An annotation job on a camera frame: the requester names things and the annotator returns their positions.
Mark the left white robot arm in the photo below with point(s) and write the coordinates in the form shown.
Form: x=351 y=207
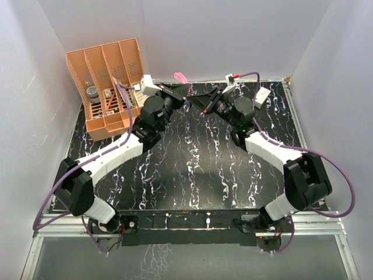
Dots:
x=76 y=179

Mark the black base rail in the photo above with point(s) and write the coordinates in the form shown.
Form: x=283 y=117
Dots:
x=145 y=227

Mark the white red small box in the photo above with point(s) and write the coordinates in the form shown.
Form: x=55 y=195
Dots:
x=261 y=96

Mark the grey round canister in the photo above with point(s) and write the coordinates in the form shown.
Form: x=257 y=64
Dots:
x=92 y=93

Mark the white packaged card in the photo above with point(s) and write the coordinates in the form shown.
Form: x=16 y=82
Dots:
x=126 y=93

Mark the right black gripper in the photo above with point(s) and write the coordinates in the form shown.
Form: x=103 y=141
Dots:
x=206 y=102

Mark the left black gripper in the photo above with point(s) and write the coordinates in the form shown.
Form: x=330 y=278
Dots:
x=178 y=93

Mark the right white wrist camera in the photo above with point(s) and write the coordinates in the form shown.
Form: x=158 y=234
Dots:
x=231 y=81

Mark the small white beige box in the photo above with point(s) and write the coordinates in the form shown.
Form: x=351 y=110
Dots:
x=107 y=92

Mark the orange perforated file organizer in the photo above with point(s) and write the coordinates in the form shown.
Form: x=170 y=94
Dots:
x=97 y=65

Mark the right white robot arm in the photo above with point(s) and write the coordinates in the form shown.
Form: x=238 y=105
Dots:
x=305 y=178

